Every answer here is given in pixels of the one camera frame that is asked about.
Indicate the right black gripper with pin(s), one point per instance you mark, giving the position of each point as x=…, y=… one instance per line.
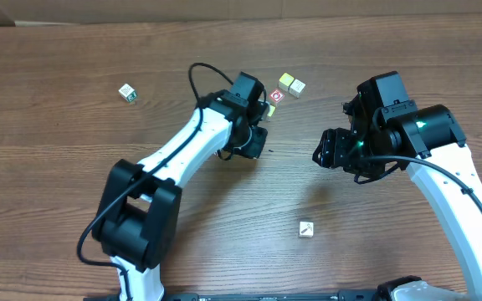
x=335, y=147

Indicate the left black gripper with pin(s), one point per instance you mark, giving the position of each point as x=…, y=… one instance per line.
x=257, y=148

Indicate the hammer picture wooden block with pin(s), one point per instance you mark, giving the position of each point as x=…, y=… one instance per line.
x=306, y=229

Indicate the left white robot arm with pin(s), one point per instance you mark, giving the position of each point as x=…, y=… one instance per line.
x=137, y=215

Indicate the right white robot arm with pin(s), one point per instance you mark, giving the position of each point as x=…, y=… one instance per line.
x=431, y=147

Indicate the yellow top block lower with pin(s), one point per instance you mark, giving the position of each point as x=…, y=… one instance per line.
x=270, y=113

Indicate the yellow block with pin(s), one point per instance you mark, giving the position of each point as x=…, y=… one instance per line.
x=270, y=113
x=285, y=81

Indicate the red top block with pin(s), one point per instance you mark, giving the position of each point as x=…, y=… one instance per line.
x=276, y=96

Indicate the yellow top block upper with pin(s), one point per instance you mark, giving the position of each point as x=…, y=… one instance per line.
x=285, y=81

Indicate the plain top wooden block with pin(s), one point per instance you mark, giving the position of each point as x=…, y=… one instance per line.
x=296, y=88

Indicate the green sided wooden block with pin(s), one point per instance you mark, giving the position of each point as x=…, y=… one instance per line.
x=128, y=93

